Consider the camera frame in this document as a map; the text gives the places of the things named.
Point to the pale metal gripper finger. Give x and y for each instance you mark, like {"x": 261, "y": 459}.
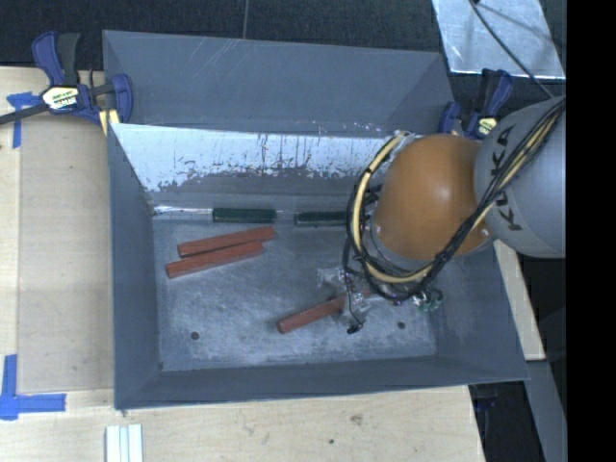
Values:
{"x": 358, "y": 306}
{"x": 332, "y": 279}

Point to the red-brown block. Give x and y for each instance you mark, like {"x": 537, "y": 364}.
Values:
{"x": 214, "y": 259}
{"x": 310, "y": 315}
{"x": 225, "y": 240}

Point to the dark green flat block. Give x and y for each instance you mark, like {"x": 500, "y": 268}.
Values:
{"x": 244, "y": 215}
{"x": 320, "y": 218}

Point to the grey metal bin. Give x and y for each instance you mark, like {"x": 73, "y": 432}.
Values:
{"x": 269, "y": 315}

